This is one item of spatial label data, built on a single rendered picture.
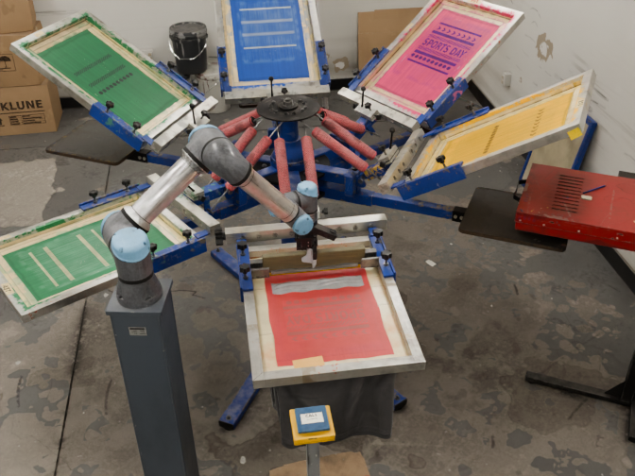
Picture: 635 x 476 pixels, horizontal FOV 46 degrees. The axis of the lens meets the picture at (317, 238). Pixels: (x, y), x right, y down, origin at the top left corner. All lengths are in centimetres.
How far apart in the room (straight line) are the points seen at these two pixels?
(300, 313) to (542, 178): 130
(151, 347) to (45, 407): 150
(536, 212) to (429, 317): 132
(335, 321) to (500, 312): 182
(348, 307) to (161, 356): 72
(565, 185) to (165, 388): 189
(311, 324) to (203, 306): 174
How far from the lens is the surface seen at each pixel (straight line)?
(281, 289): 293
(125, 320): 257
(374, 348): 268
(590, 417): 395
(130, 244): 244
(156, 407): 283
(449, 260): 480
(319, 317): 280
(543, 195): 335
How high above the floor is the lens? 274
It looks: 34 degrees down
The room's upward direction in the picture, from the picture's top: 1 degrees counter-clockwise
